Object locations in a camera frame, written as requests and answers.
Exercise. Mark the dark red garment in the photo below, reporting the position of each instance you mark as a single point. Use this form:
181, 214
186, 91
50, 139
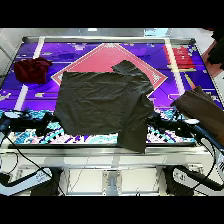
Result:
31, 70

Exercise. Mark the brown garment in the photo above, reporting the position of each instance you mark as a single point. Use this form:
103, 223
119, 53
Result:
203, 108

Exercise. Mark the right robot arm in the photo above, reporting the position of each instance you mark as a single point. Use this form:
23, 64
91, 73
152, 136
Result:
196, 180

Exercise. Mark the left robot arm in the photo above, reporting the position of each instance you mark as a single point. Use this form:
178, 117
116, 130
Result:
23, 122

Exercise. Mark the black garment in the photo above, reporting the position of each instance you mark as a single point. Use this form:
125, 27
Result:
219, 50

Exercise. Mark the dark grey T-shirt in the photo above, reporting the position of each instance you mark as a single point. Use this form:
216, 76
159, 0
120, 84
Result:
100, 103

